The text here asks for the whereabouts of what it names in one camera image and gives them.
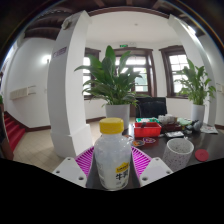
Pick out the large potted plant white pot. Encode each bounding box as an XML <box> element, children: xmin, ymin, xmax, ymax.
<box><xmin>74</xmin><ymin>45</ymin><xmax>150</xmax><ymax>132</ymax></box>
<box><xmin>173</xmin><ymin>59</ymin><xmax>217</xmax><ymax>123</ymax></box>

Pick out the black chair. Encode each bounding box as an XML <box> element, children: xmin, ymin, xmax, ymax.
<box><xmin>135</xmin><ymin>96</ymin><xmax>168</xmax><ymax>119</ymax></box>

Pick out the red plastic box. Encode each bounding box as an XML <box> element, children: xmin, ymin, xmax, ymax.
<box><xmin>133</xmin><ymin>122</ymin><xmax>162</xmax><ymax>139</ymax></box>

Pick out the yellow-capped clear drink bottle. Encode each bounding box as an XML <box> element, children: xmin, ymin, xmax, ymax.
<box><xmin>93</xmin><ymin>117</ymin><xmax>133</xmax><ymax>191</ymax></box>

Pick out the dark wooden framed window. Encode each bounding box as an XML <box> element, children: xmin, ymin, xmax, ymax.
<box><xmin>82</xmin><ymin>47</ymin><xmax>102</xmax><ymax>100</ymax></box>
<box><xmin>158</xmin><ymin>45</ymin><xmax>188</xmax><ymax>99</ymax></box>

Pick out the purple wall sign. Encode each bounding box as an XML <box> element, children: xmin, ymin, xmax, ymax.
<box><xmin>52</xmin><ymin>46</ymin><xmax>68</xmax><ymax>59</ymax></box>

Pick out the dark wooden double door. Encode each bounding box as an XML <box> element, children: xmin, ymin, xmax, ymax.
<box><xmin>113</xmin><ymin>47</ymin><xmax>158</xmax><ymax>98</ymax></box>

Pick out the printed paper leaflet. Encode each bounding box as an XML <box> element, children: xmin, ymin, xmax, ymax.
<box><xmin>199</xmin><ymin>124</ymin><xmax>220</xmax><ymax>135</ymax></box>

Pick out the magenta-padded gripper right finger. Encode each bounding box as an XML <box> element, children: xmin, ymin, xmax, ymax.
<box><xmin>128</xmin><ymin>145</ymin><xmax>174</xmax><ymax>188</ymax></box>

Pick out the green box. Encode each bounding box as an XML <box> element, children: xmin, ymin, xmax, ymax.
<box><xmin>135</xmin><ymin>116</ymin><xmax>160</xmax><ymax>124</ymax></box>

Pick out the purple round badge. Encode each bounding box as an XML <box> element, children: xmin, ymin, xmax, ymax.
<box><xmin>142</xmin><ymin>136</ymin><xmax>157</xmax><ymax>145</ymax></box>

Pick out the orange round badge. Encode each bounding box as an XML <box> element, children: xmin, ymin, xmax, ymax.
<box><xmin>132</xmin><ymin>139</ymin><xmax>146</xmax><ymax>148</ymax></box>

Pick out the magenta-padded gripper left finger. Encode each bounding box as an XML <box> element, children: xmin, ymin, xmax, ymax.
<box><xmin>52</xmin><ymin>146</ymin><xmax>100</xmax><ymax>190</ymax></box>

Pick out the red carpeted staircase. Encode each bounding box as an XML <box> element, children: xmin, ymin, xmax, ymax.
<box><xmin>3</xmin><ymin>111</ymin><xmax>26</xmax><ymax>152</ymax></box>

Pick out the white speckled mug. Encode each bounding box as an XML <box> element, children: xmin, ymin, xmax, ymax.
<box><xmin>162</xmin><ymin>137</ymin><xmax>195</xmax><ymax>173</ymax></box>

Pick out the grey round balls ornament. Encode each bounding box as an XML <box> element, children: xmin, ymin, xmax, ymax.
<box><xmin>186</xmin><ymin>119</ymin><xmax>203</xmax><ymax>132</ymax></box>

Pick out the black flat phone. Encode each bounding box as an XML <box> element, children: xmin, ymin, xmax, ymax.
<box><xmin>165</xmin><ymin>130</ymin><xmax>185</xmax><ymax>139</ymax></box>

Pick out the tea set on wooden tray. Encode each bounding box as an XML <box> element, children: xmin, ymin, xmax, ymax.
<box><xmin>157</xmin><ymin>113</ymin><xmax>183</xmax><ymax>133</ymax></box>

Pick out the flat round red coaster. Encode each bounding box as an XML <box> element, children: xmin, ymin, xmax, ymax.
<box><xmin>194</xmin><ymin>148</ymin><xmax>210</xmax><ymax>163</ymax></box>

